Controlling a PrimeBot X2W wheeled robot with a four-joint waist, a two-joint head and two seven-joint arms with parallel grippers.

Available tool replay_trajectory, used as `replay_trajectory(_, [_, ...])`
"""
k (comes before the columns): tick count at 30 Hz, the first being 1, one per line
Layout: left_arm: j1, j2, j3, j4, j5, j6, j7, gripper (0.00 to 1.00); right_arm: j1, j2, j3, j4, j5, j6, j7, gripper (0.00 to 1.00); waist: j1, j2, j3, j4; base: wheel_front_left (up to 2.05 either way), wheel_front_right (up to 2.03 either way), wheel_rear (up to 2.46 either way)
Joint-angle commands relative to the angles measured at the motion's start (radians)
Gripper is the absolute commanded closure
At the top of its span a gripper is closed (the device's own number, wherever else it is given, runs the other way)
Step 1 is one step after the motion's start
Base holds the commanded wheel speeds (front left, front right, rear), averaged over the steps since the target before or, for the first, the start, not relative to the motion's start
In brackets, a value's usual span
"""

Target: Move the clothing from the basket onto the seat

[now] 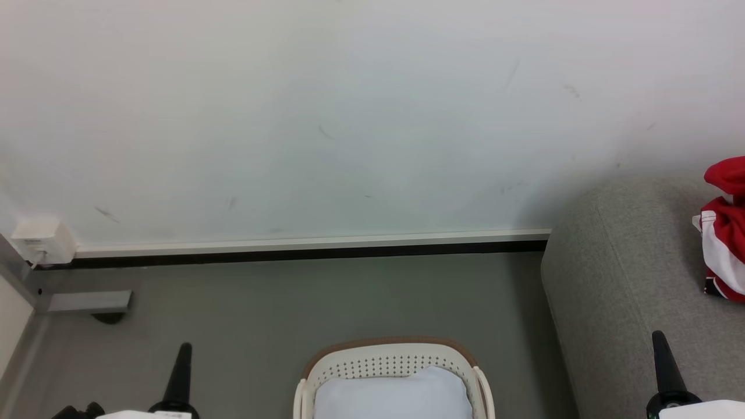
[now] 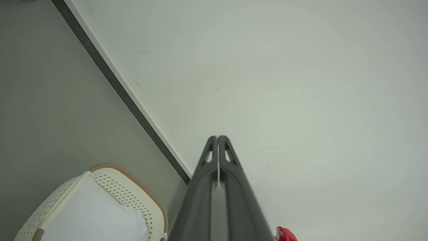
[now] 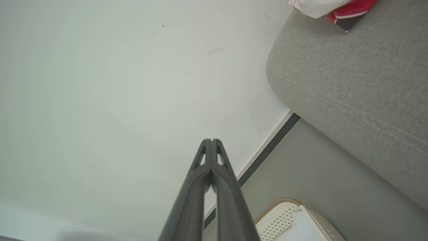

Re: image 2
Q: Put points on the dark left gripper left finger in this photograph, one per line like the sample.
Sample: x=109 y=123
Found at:
x=197 y=207

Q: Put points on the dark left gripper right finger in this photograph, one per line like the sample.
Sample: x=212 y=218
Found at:
x=244 y=207

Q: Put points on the red garment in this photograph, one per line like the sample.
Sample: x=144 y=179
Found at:
x=286 y=235

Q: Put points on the white brown-rimmed laundry basket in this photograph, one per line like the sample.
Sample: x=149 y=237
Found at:
x=130 y=194

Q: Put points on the dark wall baseboard strip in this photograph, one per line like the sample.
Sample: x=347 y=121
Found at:
x=120 y=90

